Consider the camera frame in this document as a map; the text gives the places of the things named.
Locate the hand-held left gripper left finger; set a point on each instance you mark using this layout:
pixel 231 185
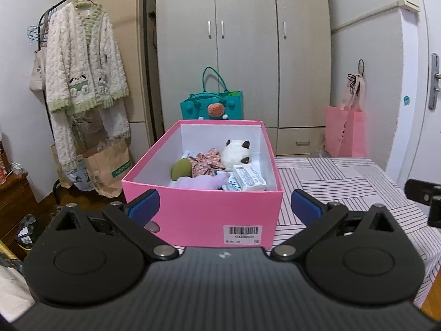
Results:
pixel 144 207

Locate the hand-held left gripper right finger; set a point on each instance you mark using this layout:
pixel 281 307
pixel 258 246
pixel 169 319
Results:
pixel 305 207

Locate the green egg-shaped sponge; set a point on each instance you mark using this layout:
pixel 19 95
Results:
pixel 182 169

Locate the purple plush toy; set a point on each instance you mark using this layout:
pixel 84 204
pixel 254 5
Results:
pixel 201 182

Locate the white tissue packet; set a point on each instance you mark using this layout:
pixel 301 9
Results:
pixel 249 177

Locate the pink cardboard box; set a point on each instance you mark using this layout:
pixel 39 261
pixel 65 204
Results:
pixel 213 210

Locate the pink floral scrunchie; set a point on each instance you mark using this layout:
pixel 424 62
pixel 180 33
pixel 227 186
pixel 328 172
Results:
pixel 206 162

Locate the brown paper bag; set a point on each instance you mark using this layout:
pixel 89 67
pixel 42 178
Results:
pixel 110 169

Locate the striped tablecloth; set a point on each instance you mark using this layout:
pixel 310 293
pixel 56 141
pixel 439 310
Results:
pixel 361 186

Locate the white door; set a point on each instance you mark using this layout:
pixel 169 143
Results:
pixel 413 127

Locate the white printed plastic bag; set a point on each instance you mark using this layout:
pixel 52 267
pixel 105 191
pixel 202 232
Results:
pixel 78 177

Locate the pink gift bag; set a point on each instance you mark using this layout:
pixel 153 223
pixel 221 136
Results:
pixel 346 131

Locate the white brown plush cat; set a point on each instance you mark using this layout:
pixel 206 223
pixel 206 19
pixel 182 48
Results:
pixel 234 153

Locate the black bag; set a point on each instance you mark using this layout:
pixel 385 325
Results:
pixel 27 231

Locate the teal tote bag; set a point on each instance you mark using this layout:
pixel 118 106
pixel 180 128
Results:
pixel 212 107

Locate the dark wooden cabinet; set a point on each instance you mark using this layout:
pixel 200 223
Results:
pixel 15 207

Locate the white cloth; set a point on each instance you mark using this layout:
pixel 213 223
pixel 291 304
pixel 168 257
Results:
pixel 12 282

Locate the cream fluffy pajama robe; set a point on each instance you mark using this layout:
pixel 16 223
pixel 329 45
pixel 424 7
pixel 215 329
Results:
pixel 82 62

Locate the grey wardrobe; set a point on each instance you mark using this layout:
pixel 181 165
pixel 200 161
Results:
pixel 248 58

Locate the tan tall cabinet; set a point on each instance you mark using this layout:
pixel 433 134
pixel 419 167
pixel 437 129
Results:
pixel 127 41

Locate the beige canvas tote bag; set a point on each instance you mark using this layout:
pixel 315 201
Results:
pixel 37 72

